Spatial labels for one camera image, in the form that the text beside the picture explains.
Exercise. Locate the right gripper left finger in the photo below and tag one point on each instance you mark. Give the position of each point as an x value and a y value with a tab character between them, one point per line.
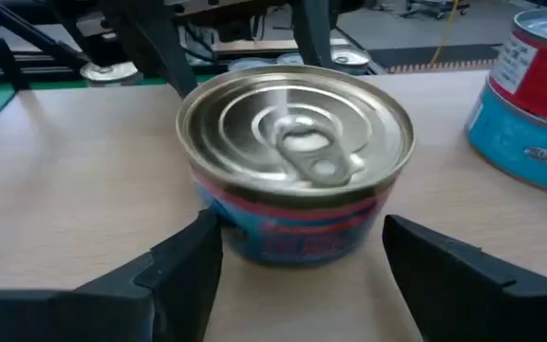
174	294

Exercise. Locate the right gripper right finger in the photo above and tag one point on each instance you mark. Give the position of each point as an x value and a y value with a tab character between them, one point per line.
444	294

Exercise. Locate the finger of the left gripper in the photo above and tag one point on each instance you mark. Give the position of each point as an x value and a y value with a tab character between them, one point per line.
159	47
314	28

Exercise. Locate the blue and pink labelled can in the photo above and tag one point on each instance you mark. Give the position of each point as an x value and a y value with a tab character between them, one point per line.
297	142

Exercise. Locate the teal labelled tuna can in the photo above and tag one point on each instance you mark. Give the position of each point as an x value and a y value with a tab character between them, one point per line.
515	142

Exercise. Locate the black mat orange striped edge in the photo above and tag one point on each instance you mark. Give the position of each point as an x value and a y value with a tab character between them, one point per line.
420	53

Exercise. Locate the black wheeled stand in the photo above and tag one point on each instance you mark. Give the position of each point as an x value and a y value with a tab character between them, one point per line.
437	7

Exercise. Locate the wooden shelf black metal frame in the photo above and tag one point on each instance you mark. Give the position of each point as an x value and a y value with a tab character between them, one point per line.
88	190

